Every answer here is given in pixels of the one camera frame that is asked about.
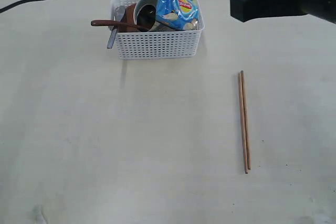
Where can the blue Lay's chips bag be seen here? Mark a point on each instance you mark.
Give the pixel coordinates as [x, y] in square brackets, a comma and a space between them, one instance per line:
[178, 14]

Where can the white ceramic bowl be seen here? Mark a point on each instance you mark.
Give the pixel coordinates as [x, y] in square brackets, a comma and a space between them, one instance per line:
[145, 7]

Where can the white perforated plastic basket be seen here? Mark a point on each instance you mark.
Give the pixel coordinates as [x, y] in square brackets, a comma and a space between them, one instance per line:
[159, 44]

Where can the shiny steel cup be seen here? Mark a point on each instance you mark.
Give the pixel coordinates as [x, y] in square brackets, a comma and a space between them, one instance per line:
[147, 18]

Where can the brown wooden bowl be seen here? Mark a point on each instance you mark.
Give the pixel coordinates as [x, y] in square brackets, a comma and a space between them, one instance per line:
[128, 18]

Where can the silver metal knife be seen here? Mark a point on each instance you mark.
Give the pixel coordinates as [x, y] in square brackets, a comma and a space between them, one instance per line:
[118, 16]

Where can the brown wooden spoon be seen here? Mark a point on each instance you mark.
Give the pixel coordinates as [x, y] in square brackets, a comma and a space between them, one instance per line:
[109, 23]

